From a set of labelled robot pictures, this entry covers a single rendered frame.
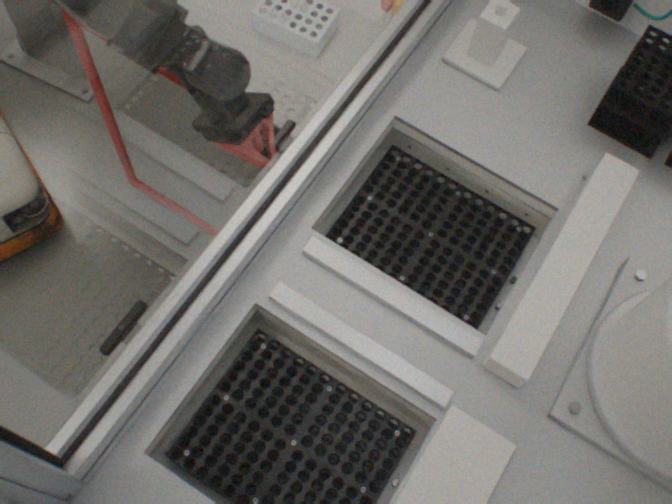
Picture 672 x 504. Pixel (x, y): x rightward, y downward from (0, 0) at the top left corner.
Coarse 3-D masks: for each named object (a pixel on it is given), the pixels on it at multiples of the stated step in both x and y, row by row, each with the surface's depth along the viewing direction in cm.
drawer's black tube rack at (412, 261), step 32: (416, 160) 97; (384, 192) 94; (416, 192) 95; (448, 192) 99; (352, 224) 92; (384, 224) 93; (416, 224) 93; (448, 224) 97; (480, 224) 98; (512, 224) 94; (384, 256) 91; (416, 256) 91; (448, 256) 91; (480, 256) 96; (512, 256) 96; (416, 288) 89; (448, 288) 90; (480, 288) 90; (480, 320) 88
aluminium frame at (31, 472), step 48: (432, 0) 97; (336, 144) 87; (288, 192) 83; (240, 240) 80; (192, 336) 78; (144, 384) 73; (0, 432) 53; (96, 432) 71; (0, 480) 55; (48, 480) 63
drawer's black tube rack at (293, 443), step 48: (240, 384) 83; (288, 384) 86; (336, 384) 84; (192, 432) 83; (240, 432) 81; (288, 432) 84; (336, 432) 85; (384, 432) 85; (240, 480) 82; (288, 480) 79; (336, 480) 82; (384, 480) 80
